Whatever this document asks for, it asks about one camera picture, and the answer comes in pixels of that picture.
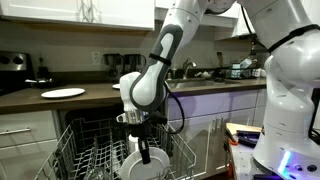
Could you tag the white upper cabinet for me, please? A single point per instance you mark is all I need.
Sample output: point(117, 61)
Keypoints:
point(226, 20)
point(116, 13)

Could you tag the grey robot table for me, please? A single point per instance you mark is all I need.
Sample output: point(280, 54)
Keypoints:
point(241, 160)

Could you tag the black tool case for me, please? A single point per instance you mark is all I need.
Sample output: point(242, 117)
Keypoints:
point(250, 137)

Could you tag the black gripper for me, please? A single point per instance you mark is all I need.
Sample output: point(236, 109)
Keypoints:
point(138, 130)

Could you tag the white ceramic mug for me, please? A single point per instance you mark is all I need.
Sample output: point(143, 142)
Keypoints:
point(132, 144)

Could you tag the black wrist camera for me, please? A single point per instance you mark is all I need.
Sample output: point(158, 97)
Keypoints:
point(158, 117)

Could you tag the wooden board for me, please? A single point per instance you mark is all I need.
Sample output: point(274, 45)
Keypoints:
point(243, 127)

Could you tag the white wall outlet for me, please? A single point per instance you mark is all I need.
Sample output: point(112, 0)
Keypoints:
point(96, 58)

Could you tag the silver kitchen faucet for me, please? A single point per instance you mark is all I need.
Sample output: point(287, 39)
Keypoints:
point(187, 66)

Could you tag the white drawer cabinet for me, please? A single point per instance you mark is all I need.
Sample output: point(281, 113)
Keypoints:
point(26, 150)

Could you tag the black dish drying rack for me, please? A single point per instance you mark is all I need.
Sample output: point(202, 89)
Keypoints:
point(245, 71)

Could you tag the black coffee maker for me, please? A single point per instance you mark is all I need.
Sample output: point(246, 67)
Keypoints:
point(132, 63)
point(113, 66)

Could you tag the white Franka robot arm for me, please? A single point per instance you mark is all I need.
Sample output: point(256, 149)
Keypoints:
point(150, 86)

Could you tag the white lower cabinet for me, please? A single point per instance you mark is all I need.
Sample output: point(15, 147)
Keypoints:
point(216, 103)

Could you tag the small black tray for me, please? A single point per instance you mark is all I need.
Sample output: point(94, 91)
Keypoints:
point(40, 83)

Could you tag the white round plate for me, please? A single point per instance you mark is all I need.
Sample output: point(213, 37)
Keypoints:
point(116, 86)
point(146, 170)
point(62, 93)

